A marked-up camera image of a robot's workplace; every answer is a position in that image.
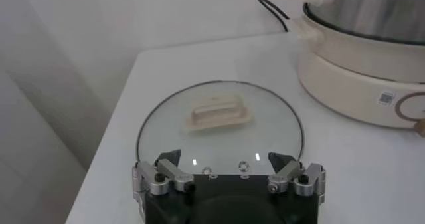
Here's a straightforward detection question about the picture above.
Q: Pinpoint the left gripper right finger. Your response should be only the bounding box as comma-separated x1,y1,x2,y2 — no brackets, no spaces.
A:
267,151,327,206

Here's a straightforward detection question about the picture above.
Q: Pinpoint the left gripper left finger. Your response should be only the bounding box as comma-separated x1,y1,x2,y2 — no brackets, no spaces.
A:
131,148,195,221

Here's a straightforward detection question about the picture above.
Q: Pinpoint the glass lid with cream handle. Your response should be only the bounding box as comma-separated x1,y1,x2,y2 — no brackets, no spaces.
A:
135,80,305,179

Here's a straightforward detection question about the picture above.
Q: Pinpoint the cream electric cooker base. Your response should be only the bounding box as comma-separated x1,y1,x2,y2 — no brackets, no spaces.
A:
288,12,425,137

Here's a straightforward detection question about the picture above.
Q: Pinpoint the black cooker power cord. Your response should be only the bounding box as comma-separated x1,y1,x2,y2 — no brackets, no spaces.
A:
254,0,290,33

